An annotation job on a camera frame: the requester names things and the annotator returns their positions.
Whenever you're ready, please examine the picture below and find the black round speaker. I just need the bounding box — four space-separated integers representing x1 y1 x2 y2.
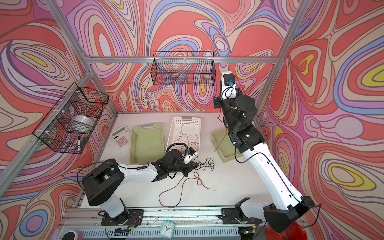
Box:
61 231 82 240

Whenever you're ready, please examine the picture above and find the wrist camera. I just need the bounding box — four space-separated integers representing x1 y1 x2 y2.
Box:
184 147 197 165
221 71 239 100

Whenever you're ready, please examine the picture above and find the black wire basket wall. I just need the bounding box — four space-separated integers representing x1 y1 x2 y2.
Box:
151 50 216 86
33 83 109 154

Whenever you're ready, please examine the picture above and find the large green perforated basket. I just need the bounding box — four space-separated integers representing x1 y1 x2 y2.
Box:
211 129 242 163

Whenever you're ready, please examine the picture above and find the white perforated basket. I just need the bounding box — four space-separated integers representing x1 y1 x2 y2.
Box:
166 116 202 154

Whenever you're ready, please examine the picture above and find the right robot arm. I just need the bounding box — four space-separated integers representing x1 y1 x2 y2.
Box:
214 86 322 233

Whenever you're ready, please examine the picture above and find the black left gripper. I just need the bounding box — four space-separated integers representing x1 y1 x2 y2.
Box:
167 161 200 179

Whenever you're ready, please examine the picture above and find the red bucket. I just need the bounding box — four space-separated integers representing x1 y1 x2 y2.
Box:
265 223 308 240

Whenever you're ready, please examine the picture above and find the white desk calculator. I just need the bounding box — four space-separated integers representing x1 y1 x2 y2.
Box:
110 126 131 149

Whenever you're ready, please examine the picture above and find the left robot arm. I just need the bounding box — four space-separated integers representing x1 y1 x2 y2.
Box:
82 143 199 218

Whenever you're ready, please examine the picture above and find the small green perforated basket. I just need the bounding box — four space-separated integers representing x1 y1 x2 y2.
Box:
129 123 165 165

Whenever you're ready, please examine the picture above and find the black cable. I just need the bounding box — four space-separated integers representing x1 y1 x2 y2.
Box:
196 157 216 172

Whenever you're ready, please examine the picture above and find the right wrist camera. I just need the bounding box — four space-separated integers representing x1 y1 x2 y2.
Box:
221 71 239 100

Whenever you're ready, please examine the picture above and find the orange cable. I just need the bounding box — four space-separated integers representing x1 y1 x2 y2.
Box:
175 122 199 146

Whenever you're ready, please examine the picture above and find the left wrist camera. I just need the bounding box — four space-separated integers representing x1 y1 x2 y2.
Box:
184 147 197 165

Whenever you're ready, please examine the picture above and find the small green alarm clock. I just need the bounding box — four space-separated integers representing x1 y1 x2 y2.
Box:
159 221 176 239

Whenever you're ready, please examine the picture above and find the black wire basket left wall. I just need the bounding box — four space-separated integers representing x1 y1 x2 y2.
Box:
33 83 109 154

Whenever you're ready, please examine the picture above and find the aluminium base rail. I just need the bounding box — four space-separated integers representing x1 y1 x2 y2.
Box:
53 205 307 240

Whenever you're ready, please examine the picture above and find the black marker pen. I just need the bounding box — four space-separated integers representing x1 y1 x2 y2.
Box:
77 135 82 153

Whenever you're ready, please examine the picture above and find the thin brown-red cable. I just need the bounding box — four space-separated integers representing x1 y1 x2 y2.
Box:
158 74 250 209

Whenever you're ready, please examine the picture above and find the black wire basket back wall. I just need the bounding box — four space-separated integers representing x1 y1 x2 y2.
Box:
151 50 216 86

